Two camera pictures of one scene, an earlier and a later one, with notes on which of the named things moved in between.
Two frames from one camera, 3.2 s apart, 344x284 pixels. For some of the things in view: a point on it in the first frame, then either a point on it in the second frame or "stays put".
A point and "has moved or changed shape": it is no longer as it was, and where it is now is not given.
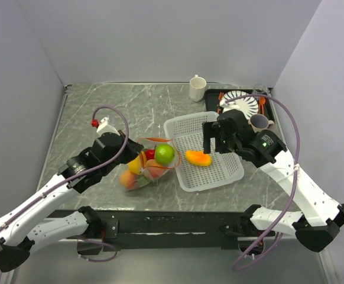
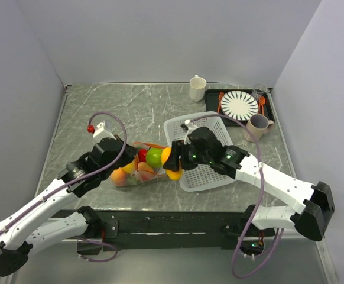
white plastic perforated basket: [187, 132] stays put
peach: [153, 168] -> [145, 166]
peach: [128, 179] -> [119, 177]
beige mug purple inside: [260, 122] stays put
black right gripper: [213, 129] -> [173, 162]
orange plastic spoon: [262, 100] stays put
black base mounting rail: [141, 230] stays put
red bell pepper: [150, 154] -> [142, 155]
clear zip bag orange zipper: [151, 164] has moved or changed shape
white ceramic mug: [197, 87] stays put
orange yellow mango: [198, 157] has moved or changed shape
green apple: [164, 154] has moved or changed shape
